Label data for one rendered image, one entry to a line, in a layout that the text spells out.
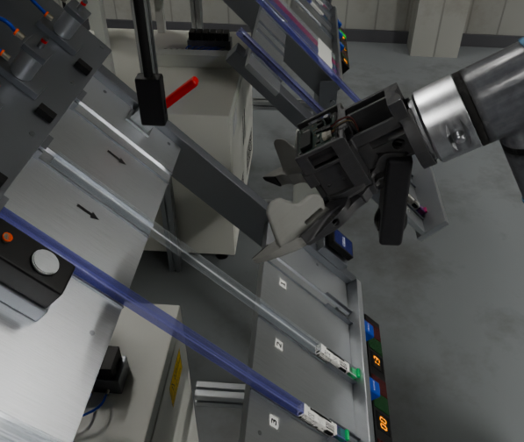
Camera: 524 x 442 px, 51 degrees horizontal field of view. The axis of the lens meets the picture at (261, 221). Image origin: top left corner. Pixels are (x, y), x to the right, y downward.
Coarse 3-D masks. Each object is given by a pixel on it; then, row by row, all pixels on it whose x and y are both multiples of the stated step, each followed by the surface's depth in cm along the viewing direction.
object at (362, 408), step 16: (352, 288) 92; (352, 304) 90; (352, 320) 87; (352, 336) 85; (352, 352) 83; (368, 368) 80; (368, 384) 77; (368, 400) 75; (368, 416) 73; (368, 432) 71
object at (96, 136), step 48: (96, 96) 71; (96, 144) 66; (144, 144) 73; (48, 192) 57; (144, 192) 68; (96, 240) 58; (144, 240) 63; (96, 288) 54; (0, 336) 45; (48, 336) 48; (96, 336) 51; (0, 384) 42; (48, 384) 45; (48, 432) 43
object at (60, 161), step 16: (64, 160) 59; (80, 176) 60; (96, 192) 61; (112, 192) 62; (112, 208) 62; (128, 208) 62; (144, 224) 63; (160, 240) 65; (176, 240) 66; (192, 256) 66; (208, 272) 67; (224, 288) 69; (240, 288) 70; (256, 304) 70; (272, 320) 72; (288, 320) 73; (304, 336) 74; (352, 368) 79
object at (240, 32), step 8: (240, 32) 88; (248, 40) 89; (256, 48) 90; (264, 56) 91; (272, 64) 91; (280, 72) 92; (288, 80) 93; (296, 88) 94; (304, 96) 95; (312, 104) 96
